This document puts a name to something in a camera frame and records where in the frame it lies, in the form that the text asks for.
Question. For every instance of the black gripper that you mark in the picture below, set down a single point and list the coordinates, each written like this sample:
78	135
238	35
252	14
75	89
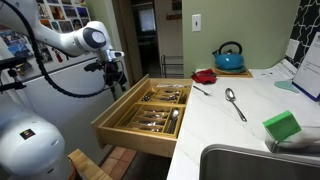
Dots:
112	74

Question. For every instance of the silver spoon in drawer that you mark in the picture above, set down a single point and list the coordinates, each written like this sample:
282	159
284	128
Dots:
174	116

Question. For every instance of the paper sheet on counter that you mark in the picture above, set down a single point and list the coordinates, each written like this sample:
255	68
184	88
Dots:
283	70

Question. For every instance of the white wall outlet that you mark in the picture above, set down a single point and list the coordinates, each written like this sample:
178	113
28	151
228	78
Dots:
292	48

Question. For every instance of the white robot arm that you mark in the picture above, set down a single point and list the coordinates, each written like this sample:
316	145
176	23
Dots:
30	145

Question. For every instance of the wooden kitchen drawer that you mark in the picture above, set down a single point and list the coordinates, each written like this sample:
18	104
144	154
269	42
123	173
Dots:
107	134

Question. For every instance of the green sponge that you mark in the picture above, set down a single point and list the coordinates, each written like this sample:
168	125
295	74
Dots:
282	126

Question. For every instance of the wooden stool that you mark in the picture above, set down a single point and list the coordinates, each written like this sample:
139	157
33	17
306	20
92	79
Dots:
83	168

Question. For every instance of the teal silicone mat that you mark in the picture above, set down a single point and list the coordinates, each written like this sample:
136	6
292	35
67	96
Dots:
286	85

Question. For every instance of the clear sponge holder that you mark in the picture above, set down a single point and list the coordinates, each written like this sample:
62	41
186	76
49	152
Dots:
305	143

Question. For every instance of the white light switch plate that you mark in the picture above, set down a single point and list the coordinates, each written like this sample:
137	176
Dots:
196	23

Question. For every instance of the small silver fork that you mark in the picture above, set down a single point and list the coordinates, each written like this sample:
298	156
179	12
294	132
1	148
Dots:
205	93

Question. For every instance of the wooden trivet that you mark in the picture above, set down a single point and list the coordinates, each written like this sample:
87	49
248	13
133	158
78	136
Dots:
237	73

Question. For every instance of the white refrigerator with photos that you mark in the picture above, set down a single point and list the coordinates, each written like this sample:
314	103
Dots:
89	95

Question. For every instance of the stainless steel sink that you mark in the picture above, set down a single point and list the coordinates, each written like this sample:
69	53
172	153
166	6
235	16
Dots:
225	162

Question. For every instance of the blue clipboard with paper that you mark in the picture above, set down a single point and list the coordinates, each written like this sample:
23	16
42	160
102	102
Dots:
307	78

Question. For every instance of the wooden cutlery organizer tray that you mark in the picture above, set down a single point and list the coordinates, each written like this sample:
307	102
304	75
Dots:
151	111

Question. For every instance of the large silver serving spoon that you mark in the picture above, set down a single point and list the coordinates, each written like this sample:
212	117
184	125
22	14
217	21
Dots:
230	96

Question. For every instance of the blue tea kettle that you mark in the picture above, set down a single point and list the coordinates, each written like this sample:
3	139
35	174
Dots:
228	60

